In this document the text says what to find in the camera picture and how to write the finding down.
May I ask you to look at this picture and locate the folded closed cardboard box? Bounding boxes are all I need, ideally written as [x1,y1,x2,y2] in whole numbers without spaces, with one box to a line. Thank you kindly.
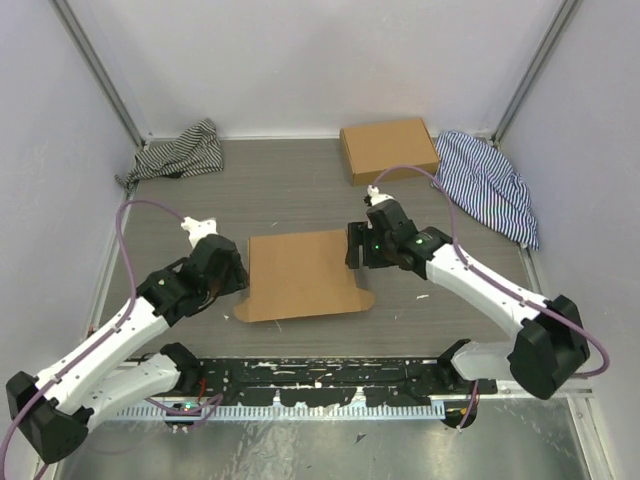
[340,117,440,186]

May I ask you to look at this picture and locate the cardboard box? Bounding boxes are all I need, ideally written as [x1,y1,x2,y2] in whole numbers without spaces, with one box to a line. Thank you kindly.
[234,230,375,323]
[340,117,440,186]

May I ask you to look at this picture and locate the blue white striped cloth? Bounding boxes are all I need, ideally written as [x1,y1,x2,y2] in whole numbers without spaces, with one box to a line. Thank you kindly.
[435,131,539,250]

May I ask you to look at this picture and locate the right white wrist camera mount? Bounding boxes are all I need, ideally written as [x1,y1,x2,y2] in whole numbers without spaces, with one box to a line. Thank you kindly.
[364,185,394,207]

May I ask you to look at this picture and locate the aluminium front rail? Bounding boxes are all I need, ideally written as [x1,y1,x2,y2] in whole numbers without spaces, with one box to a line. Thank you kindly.
[114,357,594,401]

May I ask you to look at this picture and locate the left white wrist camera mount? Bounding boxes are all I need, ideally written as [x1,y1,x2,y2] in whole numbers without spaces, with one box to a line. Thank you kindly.
[180,216,218,249]

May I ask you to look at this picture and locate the aluminium corner post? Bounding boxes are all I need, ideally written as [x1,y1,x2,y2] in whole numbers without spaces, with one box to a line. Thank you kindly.
[490,0,583,148]
[50,0,145,148]

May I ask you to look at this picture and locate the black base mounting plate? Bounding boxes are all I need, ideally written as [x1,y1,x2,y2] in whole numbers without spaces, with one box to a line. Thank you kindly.
[169,357,473,408]

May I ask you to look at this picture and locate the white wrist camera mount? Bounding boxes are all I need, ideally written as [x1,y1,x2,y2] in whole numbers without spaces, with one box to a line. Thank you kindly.
[180,216,218,249]
[364,185,394,207]

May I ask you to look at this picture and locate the left aluminium corner post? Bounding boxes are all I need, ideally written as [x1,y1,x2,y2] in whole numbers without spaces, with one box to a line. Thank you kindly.
[50,0,145,148]

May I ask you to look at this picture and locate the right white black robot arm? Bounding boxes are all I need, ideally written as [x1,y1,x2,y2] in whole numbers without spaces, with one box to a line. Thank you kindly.
[345,193,590,400]

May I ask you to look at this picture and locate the right aluminium corner post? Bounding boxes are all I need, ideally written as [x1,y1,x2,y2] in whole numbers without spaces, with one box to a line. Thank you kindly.
[490,0,583,148]

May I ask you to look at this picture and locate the slotted grey cable duct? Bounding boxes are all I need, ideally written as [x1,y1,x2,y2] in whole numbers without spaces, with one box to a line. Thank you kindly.
[115,399,446,421]

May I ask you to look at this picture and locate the grey striped cloth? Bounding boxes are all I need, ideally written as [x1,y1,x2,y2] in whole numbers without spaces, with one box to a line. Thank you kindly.
[115,118,224,193]

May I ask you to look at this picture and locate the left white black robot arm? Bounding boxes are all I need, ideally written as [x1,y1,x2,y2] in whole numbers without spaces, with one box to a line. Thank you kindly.
[6,234,249,464]

